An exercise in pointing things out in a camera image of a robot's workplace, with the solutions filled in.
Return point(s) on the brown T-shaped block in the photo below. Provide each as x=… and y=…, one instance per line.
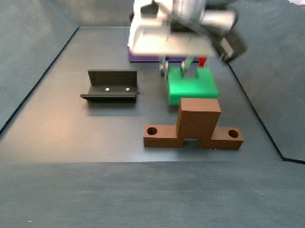
x=197, y=124

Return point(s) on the green U-shaped block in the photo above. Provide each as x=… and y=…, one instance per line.
x=198, y=86

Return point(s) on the blue peg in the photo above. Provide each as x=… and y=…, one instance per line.
x=162, y=69

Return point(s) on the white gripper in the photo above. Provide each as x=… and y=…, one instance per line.
x=178, y=28

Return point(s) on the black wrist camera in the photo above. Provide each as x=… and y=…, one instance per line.
x=229, y=46

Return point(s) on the purple board with cross slot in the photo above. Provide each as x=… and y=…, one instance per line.
x=151, y=58

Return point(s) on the black angle fixture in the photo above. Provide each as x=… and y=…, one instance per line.
x=111, y=85

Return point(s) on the red peg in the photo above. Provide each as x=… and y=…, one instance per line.
x=202, y=61

